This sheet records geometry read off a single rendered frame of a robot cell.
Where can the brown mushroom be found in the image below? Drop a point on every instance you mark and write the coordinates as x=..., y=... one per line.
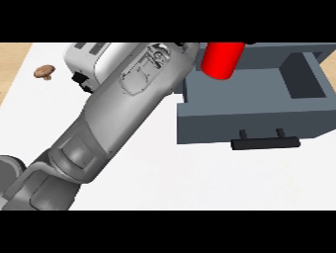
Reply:
x=44, y=70

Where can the grey cabinet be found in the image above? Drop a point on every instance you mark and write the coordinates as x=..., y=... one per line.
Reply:
x=273, y=51

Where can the grey open drawer box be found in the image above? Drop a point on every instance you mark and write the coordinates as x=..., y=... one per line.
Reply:
x=245, y=92

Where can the red can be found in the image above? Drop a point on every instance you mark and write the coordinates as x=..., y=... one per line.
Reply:
x=221, y=61

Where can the grey drawer front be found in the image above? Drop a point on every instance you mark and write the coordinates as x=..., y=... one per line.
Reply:
x=254, y=123

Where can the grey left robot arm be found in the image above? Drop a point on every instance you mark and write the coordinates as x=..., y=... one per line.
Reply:
x=113, y=112

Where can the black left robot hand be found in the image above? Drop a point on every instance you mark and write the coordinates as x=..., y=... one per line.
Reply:
x=180, y=43

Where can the white toaster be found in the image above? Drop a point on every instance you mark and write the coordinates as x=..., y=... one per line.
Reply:
x=81, y=57

